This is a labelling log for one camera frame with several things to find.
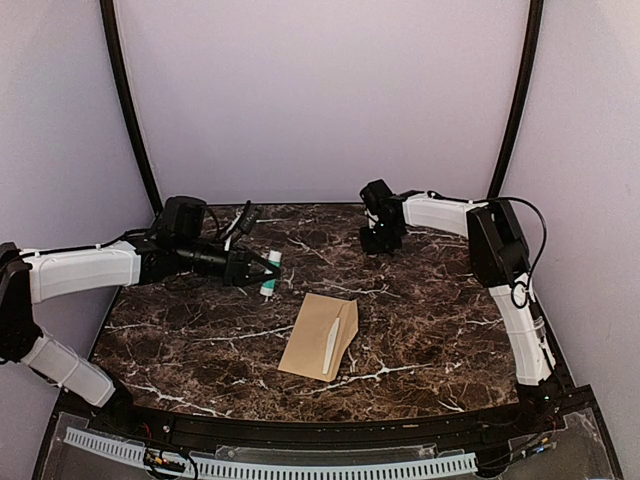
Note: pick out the white slotted cable duct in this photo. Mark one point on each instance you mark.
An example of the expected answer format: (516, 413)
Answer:
(261, 463)

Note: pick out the left black corner post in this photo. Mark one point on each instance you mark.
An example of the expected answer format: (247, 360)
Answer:
(121, 81)

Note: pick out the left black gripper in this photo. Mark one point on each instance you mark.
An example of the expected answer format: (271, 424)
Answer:
(236, 269)

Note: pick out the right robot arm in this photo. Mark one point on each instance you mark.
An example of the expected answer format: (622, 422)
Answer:
(499, 260)

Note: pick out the black front table rail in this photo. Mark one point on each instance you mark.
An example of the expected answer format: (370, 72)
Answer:
(208, 407)

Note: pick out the brown paper envelope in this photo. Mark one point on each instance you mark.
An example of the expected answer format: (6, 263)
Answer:
(305, 350)

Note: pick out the right black corner post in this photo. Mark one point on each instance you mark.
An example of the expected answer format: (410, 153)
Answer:
(526, 66)

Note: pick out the white green glue stick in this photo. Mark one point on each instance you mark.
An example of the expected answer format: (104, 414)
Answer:
(268, 286)

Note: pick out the black corner post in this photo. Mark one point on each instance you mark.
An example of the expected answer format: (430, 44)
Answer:
(526, 66)
(121, 81)

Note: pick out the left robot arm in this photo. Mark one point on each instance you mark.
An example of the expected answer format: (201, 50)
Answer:
(172, 245)

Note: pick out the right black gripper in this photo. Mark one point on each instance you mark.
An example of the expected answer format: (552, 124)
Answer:
(370, 247)

